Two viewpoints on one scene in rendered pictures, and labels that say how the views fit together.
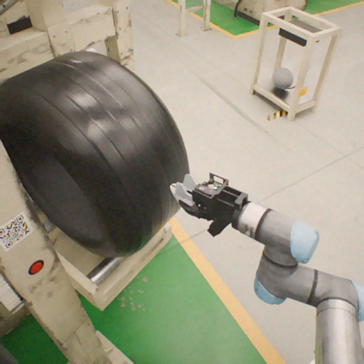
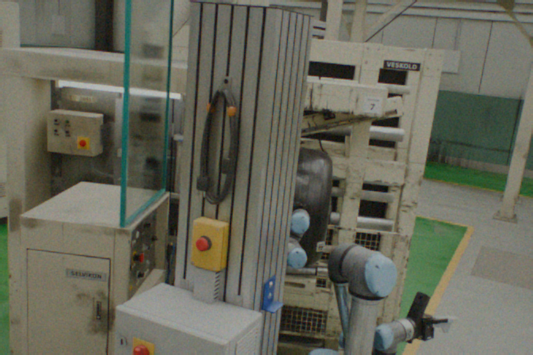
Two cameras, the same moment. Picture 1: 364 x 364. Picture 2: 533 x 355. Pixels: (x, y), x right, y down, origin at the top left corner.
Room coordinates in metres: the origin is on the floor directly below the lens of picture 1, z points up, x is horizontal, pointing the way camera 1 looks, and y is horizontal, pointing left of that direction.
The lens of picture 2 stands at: (-0.93, -1.94, 1.94)
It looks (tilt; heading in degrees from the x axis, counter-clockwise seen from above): 15 degrees down; 56
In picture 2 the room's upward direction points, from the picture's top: 6 degrees clockwise
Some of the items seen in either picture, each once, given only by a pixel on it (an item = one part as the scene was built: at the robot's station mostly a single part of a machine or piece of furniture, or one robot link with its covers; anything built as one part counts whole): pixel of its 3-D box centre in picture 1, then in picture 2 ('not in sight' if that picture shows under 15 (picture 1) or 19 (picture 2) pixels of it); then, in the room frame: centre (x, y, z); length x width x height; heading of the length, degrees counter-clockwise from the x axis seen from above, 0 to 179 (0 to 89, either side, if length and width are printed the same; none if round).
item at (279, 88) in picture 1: (290, 65); not in sight; (2.92, -0.99, 0.40); 0.60 x 0.35 x 0.80; 32
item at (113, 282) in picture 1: (129, 257); (278, 279); (0.61, 0.19, 0.84); 0.36 x 0.09 x 0.06; 143
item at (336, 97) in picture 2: not in sight; (326, 96); (0.98, 0.46, 1.71); 0.61 x 0.25 x 0.15; 143
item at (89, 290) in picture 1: (57, 261); not in sight; (0.56, 0.41, 0.90); 0.40 x 0.03 x 0.10; 53
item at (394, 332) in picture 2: not in sight; (387, 336); (0.42, -0.73, 1.04); 0.11 x 0.08 x 0.09; 6
